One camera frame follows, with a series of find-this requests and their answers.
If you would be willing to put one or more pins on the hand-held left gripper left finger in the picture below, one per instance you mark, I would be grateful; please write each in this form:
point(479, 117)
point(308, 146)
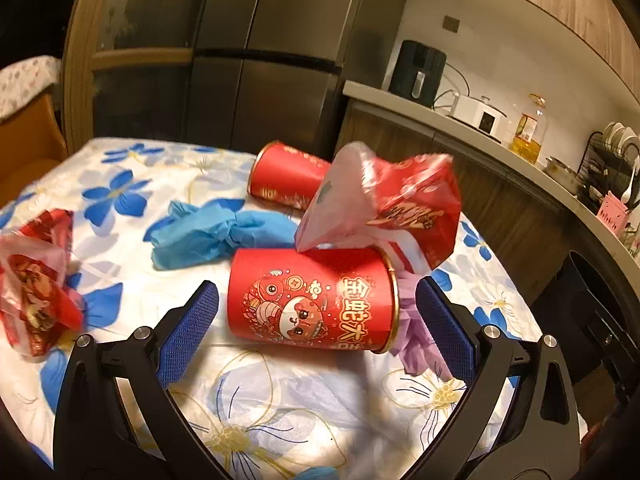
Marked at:
point(190, 335)

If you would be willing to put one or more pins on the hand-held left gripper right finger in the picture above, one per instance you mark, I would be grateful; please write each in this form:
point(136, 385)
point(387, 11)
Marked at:
point(445, 330)

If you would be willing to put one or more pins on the blue rubber glove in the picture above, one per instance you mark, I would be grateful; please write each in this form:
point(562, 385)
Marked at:
point(200, 235)

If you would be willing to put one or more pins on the red printed paper cup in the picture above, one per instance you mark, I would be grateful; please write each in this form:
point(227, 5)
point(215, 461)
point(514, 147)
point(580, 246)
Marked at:
point(300, 305)
point(285, 175)

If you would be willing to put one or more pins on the red printed plastic bag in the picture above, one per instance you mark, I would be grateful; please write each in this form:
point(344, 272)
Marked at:
point(415, 205)

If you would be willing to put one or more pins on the black plastic bin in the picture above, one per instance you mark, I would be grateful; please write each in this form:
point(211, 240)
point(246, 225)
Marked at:
point(585, 320)

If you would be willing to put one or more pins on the red clear plastic bag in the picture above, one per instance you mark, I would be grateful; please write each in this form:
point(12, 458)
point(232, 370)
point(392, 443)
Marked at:
point(35, 280)

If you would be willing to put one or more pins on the blue floral tablecloth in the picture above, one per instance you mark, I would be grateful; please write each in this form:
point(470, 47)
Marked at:
point(300, 410)

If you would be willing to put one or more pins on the kitchen counter with wooden cabinets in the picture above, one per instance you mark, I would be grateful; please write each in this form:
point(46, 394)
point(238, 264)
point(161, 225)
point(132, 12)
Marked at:
point(475, 185)

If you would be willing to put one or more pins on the steel basin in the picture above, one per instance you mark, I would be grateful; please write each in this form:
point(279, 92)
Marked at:
point(562, 170)

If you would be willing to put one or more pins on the pink utensil holder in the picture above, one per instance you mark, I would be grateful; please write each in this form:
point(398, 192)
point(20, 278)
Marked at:
point(614, 212)

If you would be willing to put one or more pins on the cooking oil bottle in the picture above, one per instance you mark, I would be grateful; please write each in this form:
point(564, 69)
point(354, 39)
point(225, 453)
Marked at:
point(527, 135)

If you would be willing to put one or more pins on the white rice cooker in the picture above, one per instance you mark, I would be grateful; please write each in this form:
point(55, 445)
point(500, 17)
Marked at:
point(477, 115)

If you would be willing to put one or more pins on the black dish rack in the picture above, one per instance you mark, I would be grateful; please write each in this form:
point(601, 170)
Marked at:
point(600, 170)

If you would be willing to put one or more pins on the white ladle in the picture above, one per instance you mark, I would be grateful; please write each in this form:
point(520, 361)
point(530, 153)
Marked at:
point(630, 185)

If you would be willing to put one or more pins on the orange chair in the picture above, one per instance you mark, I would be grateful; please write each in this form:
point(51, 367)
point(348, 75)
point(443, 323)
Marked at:
point(30, 140)

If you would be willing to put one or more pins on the white plate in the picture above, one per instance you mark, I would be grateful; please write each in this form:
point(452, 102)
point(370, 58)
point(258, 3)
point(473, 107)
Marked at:
point(620, 137)
point(607, 132)

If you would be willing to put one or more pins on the black air fryer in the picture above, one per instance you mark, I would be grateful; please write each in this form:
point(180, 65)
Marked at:
point(415, 72)

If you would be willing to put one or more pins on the floral printed cloth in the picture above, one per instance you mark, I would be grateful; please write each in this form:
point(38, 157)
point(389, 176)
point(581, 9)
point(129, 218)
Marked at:
point(25, 80)

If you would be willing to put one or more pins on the dark steel refrigerator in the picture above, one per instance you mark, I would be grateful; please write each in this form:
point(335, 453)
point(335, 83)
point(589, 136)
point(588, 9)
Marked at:
point(280, 35)

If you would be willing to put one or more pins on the wooden glass door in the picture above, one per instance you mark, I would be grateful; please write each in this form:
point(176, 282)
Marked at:
point(140, 20)

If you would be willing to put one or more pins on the dark wall socket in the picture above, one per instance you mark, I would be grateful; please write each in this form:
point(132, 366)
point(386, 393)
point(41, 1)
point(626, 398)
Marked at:
point(451, 24)

